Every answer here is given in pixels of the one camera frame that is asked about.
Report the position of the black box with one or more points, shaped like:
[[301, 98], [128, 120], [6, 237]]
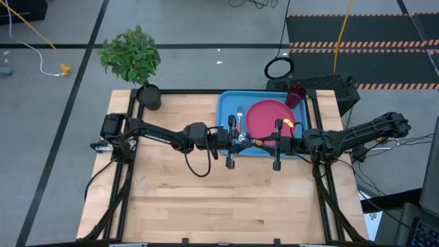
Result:
[[20, 10]]

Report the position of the grey monitor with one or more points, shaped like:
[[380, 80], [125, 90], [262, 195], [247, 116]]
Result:
[[432, 178]]

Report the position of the black power adapter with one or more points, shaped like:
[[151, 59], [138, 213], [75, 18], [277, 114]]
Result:
[[360, 154]]

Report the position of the red round plate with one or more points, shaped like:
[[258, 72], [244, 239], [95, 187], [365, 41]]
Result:
[[264, 116]]

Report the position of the black perforated crate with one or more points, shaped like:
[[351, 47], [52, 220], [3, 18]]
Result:
[[326, 82]]

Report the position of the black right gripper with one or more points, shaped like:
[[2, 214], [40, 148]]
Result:
[[295, 142]]

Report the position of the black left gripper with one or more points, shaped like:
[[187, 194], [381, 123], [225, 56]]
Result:
[[221, 139]]

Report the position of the black keyboard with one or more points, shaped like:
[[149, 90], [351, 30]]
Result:
[[425, 236]]

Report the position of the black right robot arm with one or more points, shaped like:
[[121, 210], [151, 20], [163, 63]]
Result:
[[370, 132]]

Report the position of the black hazard striped mat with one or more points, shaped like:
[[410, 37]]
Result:
[[377, 31]]

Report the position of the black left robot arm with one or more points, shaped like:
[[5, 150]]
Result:
[[161, 135]]

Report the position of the black plant pot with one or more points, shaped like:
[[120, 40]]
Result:
[[149, 97]]

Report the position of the dark red cup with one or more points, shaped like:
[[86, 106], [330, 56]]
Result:
[[295, 96]]

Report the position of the white printed sheet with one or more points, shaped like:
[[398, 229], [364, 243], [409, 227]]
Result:
[[372, 219]]

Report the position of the green leafy plant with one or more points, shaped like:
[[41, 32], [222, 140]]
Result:
[[132, 55]]

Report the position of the blue plastic tray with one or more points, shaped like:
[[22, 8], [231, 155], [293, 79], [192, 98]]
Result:
[[226, 103]]

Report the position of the black metal table frame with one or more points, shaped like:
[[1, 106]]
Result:
[[188, 91]]

